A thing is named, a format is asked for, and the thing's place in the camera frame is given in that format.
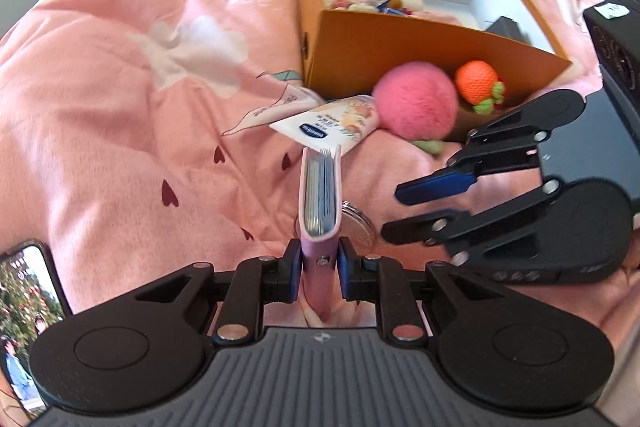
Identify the round silver compact mirror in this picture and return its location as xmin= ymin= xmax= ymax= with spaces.
xmin=340 ymin=200 xmax=378 ymax=255

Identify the pink card holder wallet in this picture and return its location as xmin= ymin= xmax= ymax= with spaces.
xmin=297 ymin=146 xmax=343 ymax=321

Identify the orange crochet strawberry toy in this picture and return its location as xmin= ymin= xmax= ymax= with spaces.
xmin=454 ymin=61 xmax=506 ymax=115

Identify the pink fluffy pompom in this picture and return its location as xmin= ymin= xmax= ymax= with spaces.
xmin=372 ymin=62 xmax=459 ymax=141

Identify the smartphone with photo screen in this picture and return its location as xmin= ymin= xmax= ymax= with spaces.
xmin=1 ymin=239 xmax=72 ymax=426

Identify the orange cardboard box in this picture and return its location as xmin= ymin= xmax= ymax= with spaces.
xmin=298 ymin=0 xmax=570 ymax=107

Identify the pink patterned duvet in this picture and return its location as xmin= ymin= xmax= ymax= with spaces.
xmin=0 ymin=0 xmax=640 ymax=427

